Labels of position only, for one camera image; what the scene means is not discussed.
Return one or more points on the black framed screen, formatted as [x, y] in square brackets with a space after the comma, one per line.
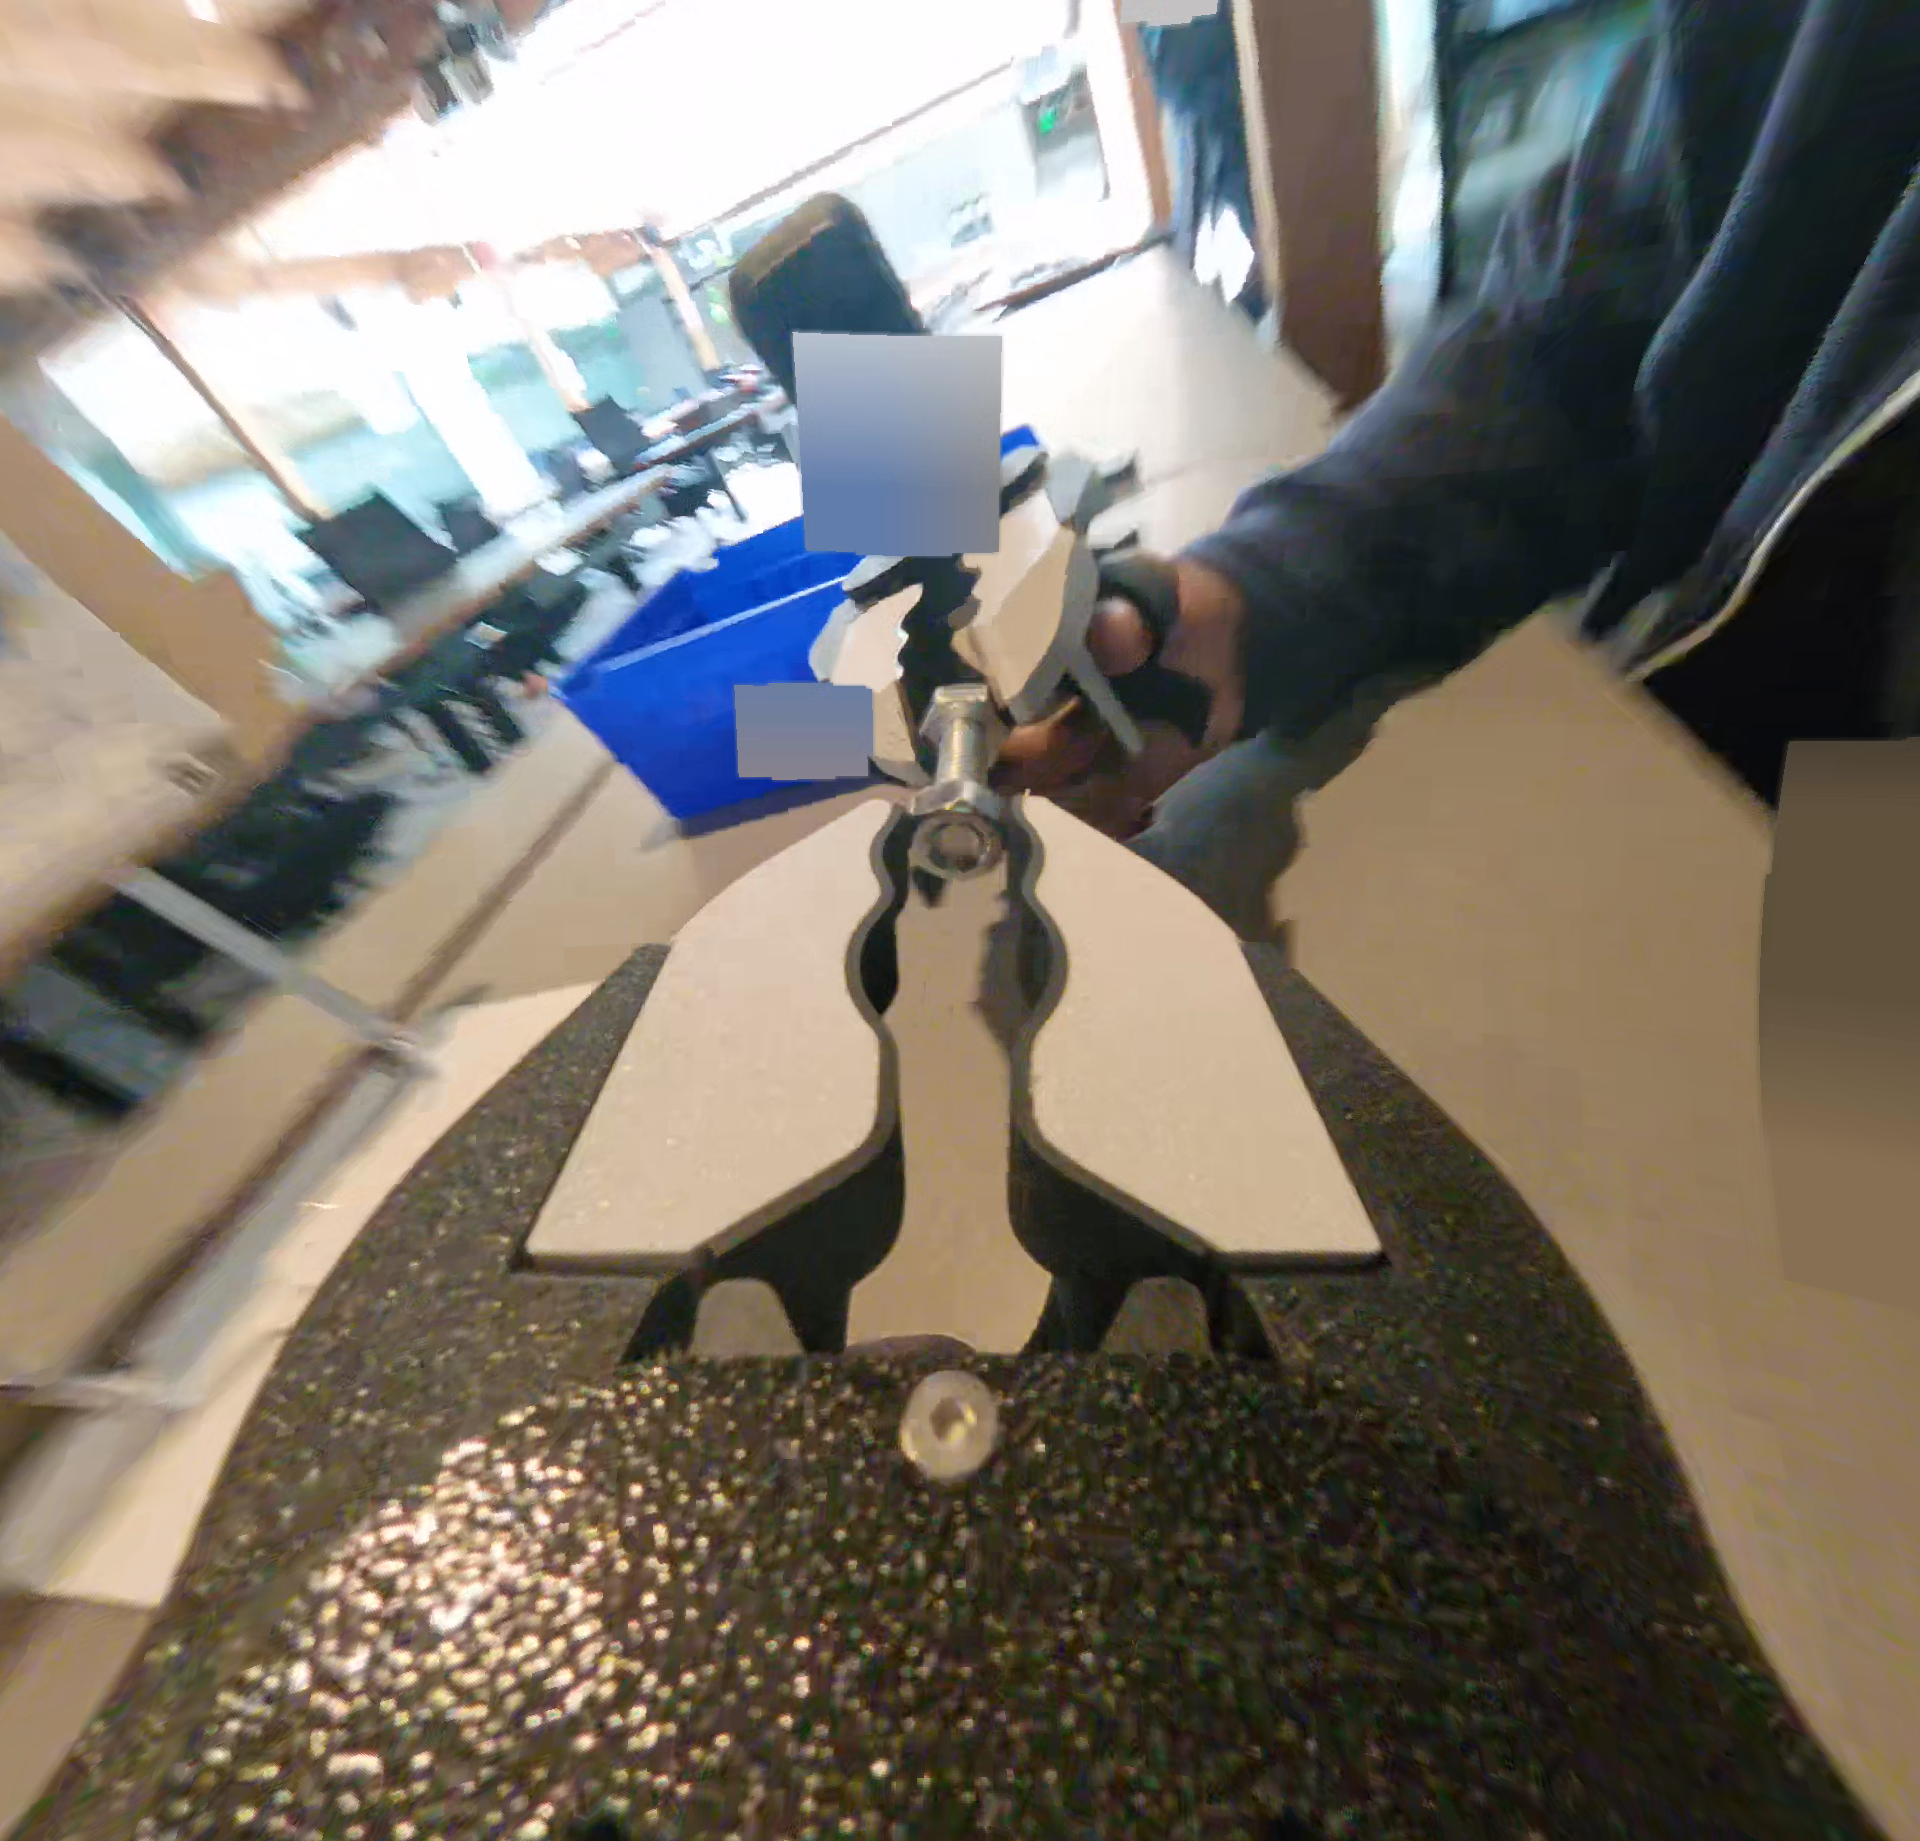
[1530, 116]

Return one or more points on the white table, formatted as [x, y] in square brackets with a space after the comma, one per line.
[1185, 371]

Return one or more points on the printed paper sheet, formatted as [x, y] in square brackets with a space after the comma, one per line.
[76, 731]

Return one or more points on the black mesh office chair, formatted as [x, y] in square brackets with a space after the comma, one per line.
[376, 552]

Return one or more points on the brown cardboard panel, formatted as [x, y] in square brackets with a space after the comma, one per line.
[210, 627]

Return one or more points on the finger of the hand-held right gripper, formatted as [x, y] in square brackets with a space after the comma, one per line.
[1042, 627]
[861, 627]

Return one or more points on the steel hex bolt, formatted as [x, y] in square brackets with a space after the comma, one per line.
[957, 731]

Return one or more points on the white sign stand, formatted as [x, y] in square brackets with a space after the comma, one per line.
[120, 1496]

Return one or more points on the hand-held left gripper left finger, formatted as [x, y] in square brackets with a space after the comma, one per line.
[705, 1061]

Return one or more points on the person's right hand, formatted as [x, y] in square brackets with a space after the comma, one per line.
[1216, 642]

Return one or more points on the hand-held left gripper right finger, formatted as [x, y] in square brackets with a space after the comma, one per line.
[1201, 1077]

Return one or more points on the large blue plastic bin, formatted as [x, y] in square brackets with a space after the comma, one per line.
[675, 702]

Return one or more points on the wooden pillar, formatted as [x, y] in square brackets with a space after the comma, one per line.
[1311, 146]

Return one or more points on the steel hex nut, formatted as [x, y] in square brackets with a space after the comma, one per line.
[951, 804]

